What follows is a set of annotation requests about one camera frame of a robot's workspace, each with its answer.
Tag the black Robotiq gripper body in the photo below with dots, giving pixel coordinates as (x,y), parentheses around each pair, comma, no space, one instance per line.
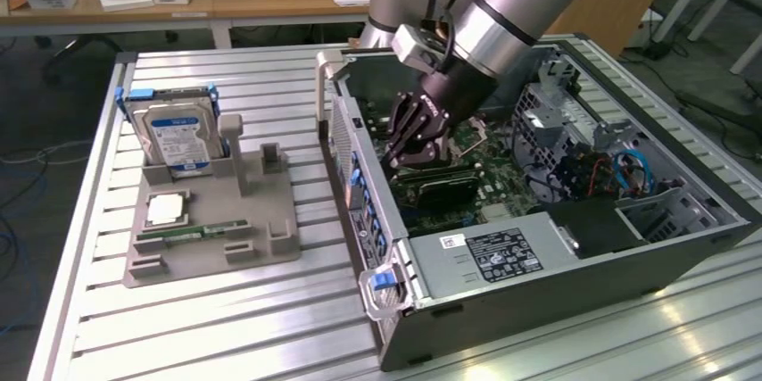
(461,93)

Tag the low-profile Nvidia graphics card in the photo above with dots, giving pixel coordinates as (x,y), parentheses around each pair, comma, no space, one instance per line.
(446,191)

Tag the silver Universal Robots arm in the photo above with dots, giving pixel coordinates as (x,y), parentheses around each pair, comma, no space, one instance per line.
(512,10)

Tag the green RAM stick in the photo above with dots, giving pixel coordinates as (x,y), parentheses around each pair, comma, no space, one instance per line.
(465,171)
(191,230)

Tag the metal socket cover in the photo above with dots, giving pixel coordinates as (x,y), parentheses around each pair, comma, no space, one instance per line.
(484,131)

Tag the blue card retention clip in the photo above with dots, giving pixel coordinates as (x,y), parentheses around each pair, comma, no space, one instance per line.
(356,160)
(365,199)
(378,234)
(372,218)
(357,180)

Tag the green Dell motherboard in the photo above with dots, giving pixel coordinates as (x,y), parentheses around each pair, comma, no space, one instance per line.
(506,176)

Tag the metal disk bay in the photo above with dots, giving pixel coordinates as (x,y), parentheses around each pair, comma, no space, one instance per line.
(548,122)

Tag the silver chipset heatsink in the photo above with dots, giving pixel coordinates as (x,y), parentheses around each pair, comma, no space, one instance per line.
(500,212)

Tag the grey power supply unit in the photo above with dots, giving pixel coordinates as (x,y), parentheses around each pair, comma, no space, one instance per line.
(453,274)

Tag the blue case release latch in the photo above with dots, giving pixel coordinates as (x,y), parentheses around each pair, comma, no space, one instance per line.
(382,282)

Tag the wooden cabinet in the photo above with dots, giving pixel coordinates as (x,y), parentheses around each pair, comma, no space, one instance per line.
(625,19)

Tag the black power brick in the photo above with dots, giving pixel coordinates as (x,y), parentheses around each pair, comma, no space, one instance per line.
(659,51)

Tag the grey plastic parts rack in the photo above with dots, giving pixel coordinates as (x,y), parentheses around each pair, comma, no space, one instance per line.
(214,207)

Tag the hard disk in blue caddy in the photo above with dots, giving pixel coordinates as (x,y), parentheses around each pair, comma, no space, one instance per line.
(179,140)

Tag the open black PC case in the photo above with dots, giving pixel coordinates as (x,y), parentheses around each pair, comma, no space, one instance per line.
(536,323)

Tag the silver CPU chip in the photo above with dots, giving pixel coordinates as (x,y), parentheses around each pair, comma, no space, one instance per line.
(169,210)

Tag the wooden desk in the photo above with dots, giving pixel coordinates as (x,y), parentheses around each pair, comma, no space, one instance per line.
(90,15)

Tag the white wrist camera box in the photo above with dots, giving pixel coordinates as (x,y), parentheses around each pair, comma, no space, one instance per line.
(412,44)

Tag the grey metal drive bracket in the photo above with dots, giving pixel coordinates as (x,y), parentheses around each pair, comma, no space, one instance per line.
(673,202)

